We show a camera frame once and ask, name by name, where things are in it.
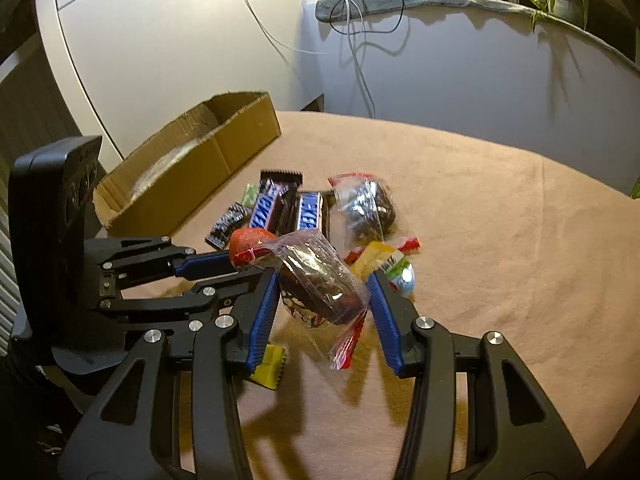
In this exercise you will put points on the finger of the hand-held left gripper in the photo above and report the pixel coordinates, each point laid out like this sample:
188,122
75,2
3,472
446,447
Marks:
200,302
205,264

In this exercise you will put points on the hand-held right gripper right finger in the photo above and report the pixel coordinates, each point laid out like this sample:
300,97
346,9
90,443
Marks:
385,320

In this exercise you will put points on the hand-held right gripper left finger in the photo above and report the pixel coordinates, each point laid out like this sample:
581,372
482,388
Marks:
265,310

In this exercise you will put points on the black striped candy packet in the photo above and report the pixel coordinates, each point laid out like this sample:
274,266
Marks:
227,222

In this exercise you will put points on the red round candy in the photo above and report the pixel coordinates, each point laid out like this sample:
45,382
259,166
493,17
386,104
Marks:
247,240

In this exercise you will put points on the small yellow candy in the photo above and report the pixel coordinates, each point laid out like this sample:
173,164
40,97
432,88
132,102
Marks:
270,367

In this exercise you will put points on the clear bag with chocolate cookie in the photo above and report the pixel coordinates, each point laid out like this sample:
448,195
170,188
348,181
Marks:
320,285

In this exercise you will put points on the yellow snack packet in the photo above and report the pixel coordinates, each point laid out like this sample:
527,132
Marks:
372,255

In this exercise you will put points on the small red candy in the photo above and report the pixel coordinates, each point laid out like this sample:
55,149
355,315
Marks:
407,243

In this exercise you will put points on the brown and blue chocolate bar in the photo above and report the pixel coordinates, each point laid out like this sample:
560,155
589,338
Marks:
310,212
265,207

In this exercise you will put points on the green candy packet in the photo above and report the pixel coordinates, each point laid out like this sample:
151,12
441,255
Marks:
249,194

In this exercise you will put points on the brown cardboard box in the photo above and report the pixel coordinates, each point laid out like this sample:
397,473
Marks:
200,170

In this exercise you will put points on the red-topped clear cookie bag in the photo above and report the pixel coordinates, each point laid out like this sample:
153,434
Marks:
365,210

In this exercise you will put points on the white cabinet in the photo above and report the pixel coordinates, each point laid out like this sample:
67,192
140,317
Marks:
175,35

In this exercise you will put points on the grey cloth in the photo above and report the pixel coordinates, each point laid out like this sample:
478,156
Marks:
380,1

